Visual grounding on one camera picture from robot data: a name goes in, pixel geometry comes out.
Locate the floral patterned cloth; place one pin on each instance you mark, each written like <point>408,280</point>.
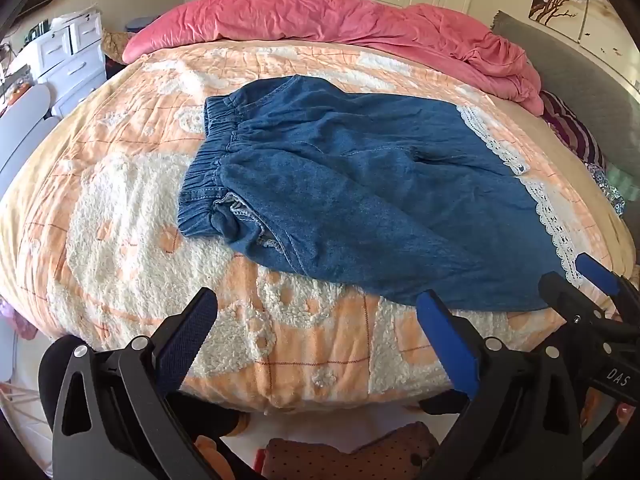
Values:
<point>607,187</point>

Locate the orange and white fleece blanket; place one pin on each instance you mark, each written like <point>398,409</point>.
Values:
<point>125,210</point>

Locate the beige bed sheet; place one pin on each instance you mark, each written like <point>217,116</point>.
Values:
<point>565,180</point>

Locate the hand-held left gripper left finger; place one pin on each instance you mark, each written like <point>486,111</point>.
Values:
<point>186,336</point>

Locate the pink duvet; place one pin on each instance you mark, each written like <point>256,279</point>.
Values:
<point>300,20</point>

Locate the white oval chair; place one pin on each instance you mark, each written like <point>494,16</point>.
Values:
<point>25,125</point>

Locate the beige cushion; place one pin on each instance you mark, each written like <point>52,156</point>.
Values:
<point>117,45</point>

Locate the blue denim pants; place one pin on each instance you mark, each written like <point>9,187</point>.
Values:
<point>350,170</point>

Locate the white drawer dresser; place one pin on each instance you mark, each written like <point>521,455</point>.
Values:
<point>75,60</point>

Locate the purple striped cloth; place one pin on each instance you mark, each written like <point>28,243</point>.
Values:
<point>570,130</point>

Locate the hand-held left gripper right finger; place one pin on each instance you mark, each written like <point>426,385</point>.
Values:
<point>445,346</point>

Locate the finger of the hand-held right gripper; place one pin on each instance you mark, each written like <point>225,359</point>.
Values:
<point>596,271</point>
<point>562,292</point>

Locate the person's brown dotted trousers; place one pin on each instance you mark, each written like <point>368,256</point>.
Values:
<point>350,452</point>

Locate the grey padded headboard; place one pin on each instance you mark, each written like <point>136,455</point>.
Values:
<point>575,85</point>

